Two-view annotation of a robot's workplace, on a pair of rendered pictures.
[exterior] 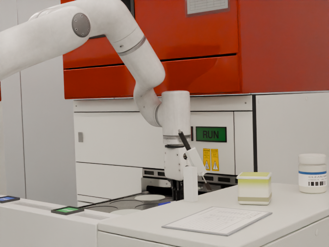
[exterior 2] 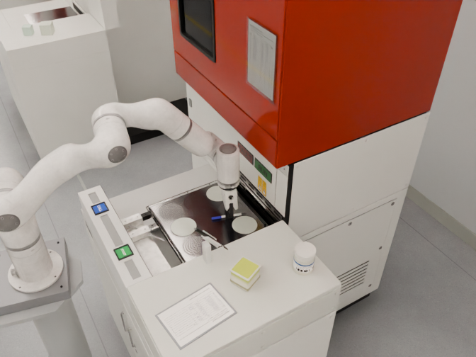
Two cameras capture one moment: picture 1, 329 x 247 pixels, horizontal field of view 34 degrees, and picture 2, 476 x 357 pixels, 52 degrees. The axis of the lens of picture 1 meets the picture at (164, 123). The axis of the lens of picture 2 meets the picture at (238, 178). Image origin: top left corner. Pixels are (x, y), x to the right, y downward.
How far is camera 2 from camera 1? 1.19 m
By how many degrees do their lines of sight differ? 41
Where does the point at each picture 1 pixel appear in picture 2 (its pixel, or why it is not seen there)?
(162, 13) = (232, 65)
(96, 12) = (141, 122)
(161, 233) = (148, 327)
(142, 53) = (186, 142)
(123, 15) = (165, 122)
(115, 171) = not seen: hidden behind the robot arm
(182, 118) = (229, 173)
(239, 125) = (279, 180)
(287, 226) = (227, 343)
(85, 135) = (193, 104)
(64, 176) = not seen: hidden behind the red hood
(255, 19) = (302, 107)
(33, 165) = not seen: outside the picture
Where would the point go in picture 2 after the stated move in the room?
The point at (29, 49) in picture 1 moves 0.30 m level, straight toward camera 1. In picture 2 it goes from (81, 166) to (42, 239)
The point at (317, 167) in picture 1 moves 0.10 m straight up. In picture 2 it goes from (303, 262) to (306, 241)
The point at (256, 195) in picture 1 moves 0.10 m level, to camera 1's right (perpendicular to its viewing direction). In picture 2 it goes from (241, 284) to (270, 292)
